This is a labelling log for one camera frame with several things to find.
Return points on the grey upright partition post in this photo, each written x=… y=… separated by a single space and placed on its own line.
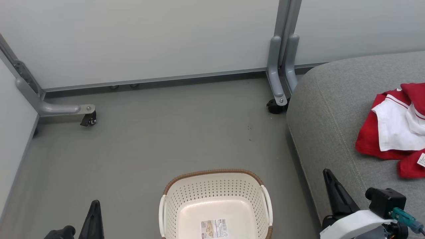
x=287 y=20

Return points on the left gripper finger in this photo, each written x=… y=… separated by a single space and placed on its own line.
x=89 y=225
x=99 y=225

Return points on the cream perforated laundry basket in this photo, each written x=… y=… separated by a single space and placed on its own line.
x=215 y=192

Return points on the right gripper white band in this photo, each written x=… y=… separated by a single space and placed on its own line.
x=355 y=224

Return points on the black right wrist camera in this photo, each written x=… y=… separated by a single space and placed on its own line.
x=386 y=200

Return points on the red and white garment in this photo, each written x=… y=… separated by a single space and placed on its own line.
x=395 y=129

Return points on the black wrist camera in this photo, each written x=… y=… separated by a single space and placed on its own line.
x=61 y=233
x=386 y=200

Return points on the paper label sticker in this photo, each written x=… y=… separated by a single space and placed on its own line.
x=214 y=229

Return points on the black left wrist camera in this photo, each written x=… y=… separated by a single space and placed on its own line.
x=61 y=233

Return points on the grey fabric sofa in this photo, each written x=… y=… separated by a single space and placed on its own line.
x=335 y=116

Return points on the grey bracketed partition leg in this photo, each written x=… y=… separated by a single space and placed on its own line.
x=53 y=109

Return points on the black caster wheel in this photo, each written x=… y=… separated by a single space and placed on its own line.
x=89 y=119
x=275 y=108

